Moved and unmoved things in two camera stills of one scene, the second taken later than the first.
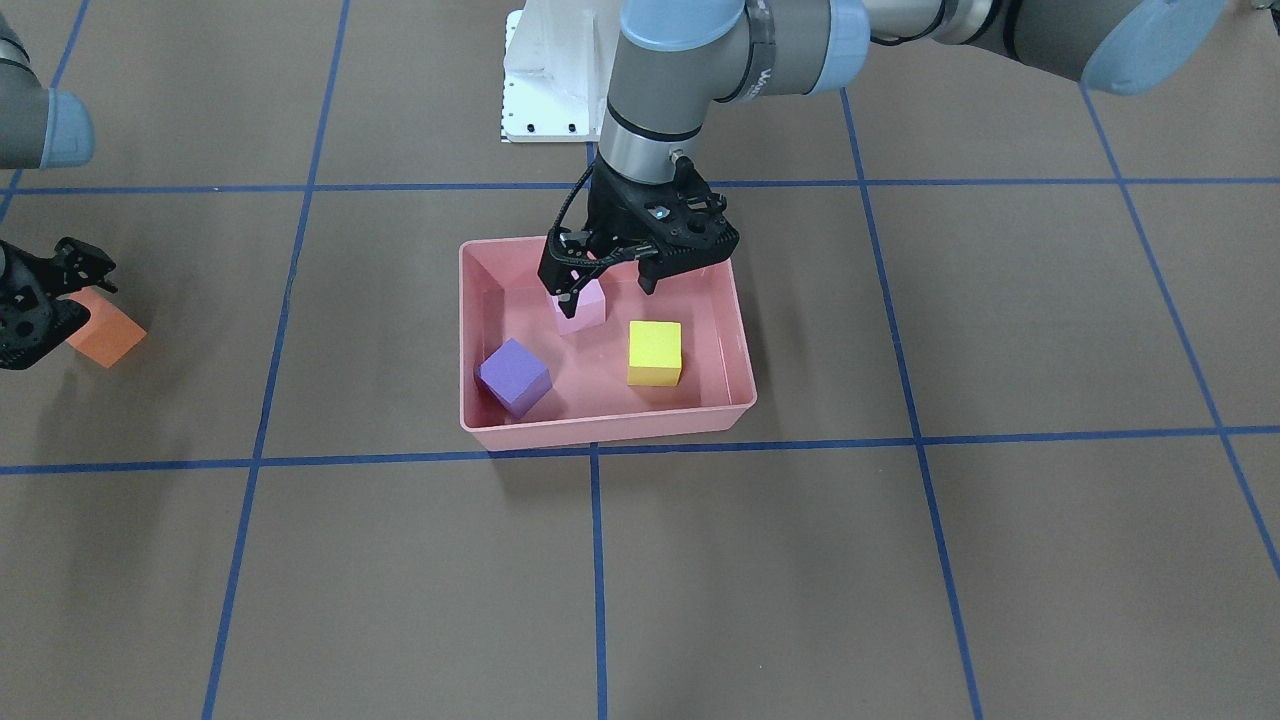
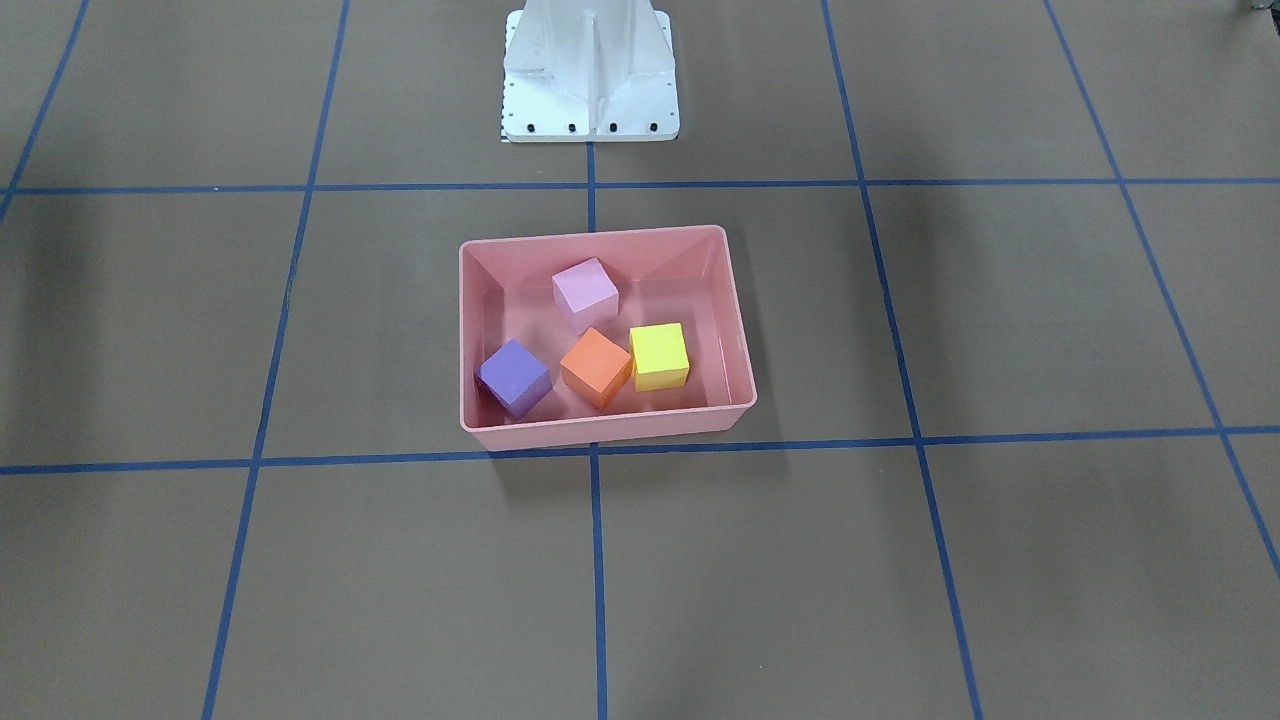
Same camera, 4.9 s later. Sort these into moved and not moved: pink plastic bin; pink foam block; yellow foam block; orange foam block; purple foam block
Moved: orange foam block; pink foam block
Not moved: purple foam block; yellow foam block; pink plastic bin
